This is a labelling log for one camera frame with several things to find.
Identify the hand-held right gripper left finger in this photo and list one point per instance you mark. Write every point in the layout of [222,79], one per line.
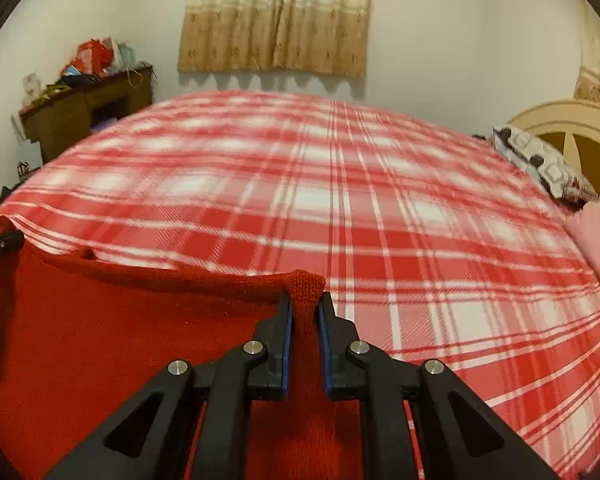
[286,355]

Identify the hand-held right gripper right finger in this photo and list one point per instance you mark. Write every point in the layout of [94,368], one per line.
[326,355]

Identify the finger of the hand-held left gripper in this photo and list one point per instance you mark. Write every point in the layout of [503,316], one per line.
[0,247]

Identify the red knitted sweater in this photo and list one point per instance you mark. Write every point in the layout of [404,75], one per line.
[105,340]

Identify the white paper bag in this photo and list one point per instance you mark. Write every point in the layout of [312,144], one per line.
[27,157]

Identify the brown wooden desk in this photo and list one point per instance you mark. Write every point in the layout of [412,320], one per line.
[65,120]

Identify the red plaid bed sheet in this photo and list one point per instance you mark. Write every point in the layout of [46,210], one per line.
[380,210]

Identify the green yellow bundle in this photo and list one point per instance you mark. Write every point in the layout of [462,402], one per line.
[50,92]

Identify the red gift box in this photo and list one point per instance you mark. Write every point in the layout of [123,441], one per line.
[92,57]

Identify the pale blue bag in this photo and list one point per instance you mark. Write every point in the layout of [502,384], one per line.
[122,52]

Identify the patterned pillow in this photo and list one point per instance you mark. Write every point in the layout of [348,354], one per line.
[540,160]

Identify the pink blanket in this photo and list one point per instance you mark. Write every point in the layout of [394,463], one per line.
[597,245]

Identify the cream wooden headboard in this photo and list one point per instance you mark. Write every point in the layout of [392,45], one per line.
[545,120]

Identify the beige patterned curtain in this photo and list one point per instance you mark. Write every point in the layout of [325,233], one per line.
[597,80]
[280,15]

